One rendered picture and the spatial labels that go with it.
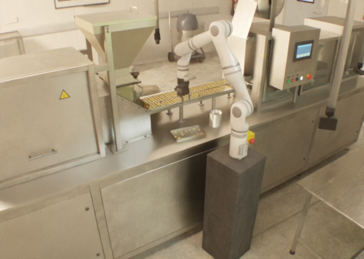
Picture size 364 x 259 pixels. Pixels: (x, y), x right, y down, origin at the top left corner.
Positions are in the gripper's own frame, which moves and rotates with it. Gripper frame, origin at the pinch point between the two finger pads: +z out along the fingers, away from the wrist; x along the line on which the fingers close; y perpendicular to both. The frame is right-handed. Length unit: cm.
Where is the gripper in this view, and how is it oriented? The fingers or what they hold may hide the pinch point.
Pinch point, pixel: (185, 105)
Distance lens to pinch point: 192.8
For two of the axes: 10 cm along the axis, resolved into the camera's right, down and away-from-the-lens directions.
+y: -6.7, -3.5, 6.6
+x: -7.4, 3.1, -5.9
